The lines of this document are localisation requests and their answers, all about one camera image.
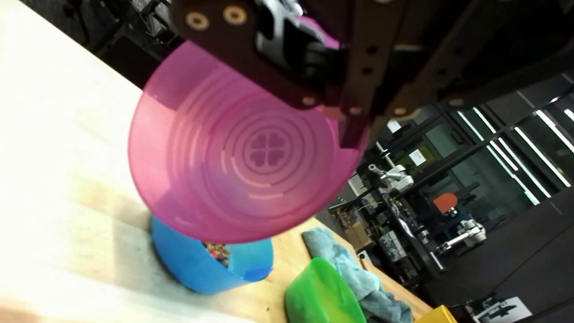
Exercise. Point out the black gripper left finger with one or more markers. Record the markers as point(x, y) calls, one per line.
point(226, 41)

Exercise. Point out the blue plastic bowl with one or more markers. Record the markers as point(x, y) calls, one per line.
point(190, 262)

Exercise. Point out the purple plastic bowl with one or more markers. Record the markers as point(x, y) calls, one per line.
point(197, 161)

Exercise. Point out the teal cloth rag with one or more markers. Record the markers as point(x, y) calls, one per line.
point(370, 280)

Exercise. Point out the green plastic bowl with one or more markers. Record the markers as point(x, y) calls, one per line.
point(319, 296)

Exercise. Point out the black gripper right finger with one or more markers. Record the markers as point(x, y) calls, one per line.
point(431, 53)

